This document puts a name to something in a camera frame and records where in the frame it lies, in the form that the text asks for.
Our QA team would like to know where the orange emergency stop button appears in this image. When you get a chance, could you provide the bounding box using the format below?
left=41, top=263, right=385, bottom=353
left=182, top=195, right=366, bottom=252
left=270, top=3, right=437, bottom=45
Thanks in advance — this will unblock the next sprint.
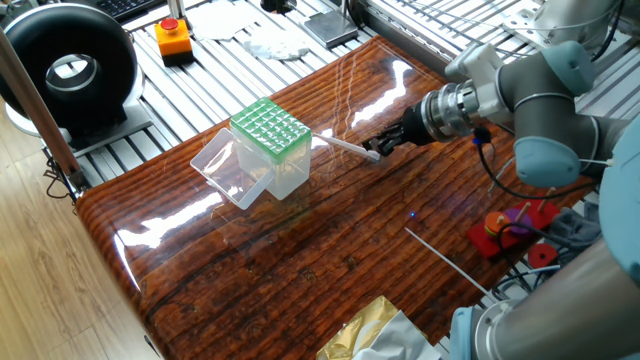
left=153, top=17, right=196, bottom=68

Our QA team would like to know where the silver cylindrical robot base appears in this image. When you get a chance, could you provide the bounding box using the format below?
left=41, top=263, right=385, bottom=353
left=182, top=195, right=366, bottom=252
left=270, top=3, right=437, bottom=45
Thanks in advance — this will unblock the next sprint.
left=532, top=0, right=624, bottom=51

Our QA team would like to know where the black keyboard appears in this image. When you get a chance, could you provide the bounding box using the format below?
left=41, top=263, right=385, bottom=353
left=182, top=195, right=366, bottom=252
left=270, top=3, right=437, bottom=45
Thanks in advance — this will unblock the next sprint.
left=74, top=0, right=166, bottom=24

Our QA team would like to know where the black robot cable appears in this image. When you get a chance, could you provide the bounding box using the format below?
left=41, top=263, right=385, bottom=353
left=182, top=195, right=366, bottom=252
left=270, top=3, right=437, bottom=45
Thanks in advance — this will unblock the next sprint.
left=471, top=124, right=601, bottom=301

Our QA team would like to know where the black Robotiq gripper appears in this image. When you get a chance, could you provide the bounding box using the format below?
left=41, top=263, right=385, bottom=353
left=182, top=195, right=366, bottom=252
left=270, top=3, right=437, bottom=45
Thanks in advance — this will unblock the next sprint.
left=362, top=103, right=434, bottom=157

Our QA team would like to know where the clear pipette box green rack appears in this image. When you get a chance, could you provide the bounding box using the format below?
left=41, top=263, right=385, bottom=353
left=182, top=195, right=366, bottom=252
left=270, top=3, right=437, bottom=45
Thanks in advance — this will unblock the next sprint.
left=189, top=96, right=314, bottom=211

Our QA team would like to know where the white paper sheet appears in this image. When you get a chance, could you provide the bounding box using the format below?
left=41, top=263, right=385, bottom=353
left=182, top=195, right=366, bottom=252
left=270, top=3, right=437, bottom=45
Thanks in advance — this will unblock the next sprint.
left=187, top=0, right=264, bottom=42

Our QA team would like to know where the gold tissue pack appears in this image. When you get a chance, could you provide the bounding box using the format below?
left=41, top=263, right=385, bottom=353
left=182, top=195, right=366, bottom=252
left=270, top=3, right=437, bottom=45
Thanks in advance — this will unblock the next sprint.
left=314, top=294, right=444, bottom=360

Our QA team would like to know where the grey metal plate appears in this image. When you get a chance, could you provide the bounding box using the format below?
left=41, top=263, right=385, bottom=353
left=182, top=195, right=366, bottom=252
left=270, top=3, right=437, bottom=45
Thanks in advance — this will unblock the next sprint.
left=303, top=8, right=360, bottom=50

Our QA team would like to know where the brown diagonal post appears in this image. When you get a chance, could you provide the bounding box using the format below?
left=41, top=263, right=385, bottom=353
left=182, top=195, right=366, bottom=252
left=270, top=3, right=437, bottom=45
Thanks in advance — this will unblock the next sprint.
left=0, top=29, right=86, bottom=191

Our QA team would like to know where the silver perforated plate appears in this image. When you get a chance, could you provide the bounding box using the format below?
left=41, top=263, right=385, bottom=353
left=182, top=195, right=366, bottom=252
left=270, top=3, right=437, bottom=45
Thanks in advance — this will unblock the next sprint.
left=501, top=4, right=549, bottom=37

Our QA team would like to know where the red toy ring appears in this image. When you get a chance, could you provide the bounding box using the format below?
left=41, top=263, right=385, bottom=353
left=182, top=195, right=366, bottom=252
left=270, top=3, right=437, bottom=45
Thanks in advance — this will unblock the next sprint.
left=527, top=242, right=560, bottom=270

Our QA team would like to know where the orange toy ring stack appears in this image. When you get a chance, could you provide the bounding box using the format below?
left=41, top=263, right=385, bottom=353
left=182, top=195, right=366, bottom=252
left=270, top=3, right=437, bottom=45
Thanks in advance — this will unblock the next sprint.
left=483, top=210, right=512, bottom=239

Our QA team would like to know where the grey cloth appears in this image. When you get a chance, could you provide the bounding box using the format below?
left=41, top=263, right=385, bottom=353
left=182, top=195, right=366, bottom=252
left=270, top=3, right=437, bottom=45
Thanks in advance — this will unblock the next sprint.
left=542, top=199, right=604, bottom=266

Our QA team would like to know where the clear plastic pipette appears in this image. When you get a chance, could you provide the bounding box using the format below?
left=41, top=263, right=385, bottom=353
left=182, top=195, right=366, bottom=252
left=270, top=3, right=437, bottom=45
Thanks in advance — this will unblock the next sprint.
left=310, top=132, right=383, bottom=163

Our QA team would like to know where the red wooden peg board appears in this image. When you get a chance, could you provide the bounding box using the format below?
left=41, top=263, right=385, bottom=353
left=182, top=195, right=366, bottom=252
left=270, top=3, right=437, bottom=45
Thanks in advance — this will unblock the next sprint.
left=466, top=187, right=561, bottom=260

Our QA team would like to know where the black round ring device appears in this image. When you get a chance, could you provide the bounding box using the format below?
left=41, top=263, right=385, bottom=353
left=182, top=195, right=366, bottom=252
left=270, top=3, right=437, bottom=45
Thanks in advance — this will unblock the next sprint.
left=0, top=2, right=154, bottom=154

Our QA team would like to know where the purple toy ring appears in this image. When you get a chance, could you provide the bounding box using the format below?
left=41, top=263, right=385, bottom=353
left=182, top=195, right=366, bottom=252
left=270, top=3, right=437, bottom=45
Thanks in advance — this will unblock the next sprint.
left=502, top=207, right=534, bottom=237

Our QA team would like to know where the silver vertical post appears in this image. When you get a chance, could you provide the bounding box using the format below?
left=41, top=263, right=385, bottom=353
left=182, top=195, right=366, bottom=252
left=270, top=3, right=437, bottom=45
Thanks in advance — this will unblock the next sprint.
left=166, top=0, right=190, bottom=32

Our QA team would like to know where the white crumpled cloth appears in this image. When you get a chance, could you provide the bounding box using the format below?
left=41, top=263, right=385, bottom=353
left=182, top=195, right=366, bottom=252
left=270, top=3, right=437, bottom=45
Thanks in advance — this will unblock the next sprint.
left=243, top=27, right=312, bottom=62

